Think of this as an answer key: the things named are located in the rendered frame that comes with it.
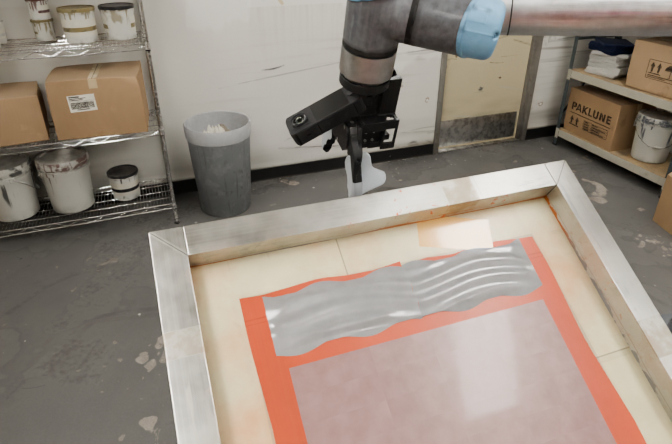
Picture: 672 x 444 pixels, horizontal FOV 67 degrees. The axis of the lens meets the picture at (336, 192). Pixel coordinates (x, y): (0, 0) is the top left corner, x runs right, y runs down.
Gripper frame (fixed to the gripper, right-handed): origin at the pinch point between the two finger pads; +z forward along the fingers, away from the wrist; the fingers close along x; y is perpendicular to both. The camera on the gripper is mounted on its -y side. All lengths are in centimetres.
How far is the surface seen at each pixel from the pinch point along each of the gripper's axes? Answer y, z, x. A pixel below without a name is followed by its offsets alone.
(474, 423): 1.3, -1.1, -42.1
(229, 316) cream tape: -22.1, -5.8, -24.5
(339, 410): -12.9, -2.5, -36.9
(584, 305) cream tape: 22.3, -3.4, -33.6
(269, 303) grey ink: -17.4, -6.0, -24.1
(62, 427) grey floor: -84, 173, 56
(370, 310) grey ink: -6.1, -5.3, -27.8
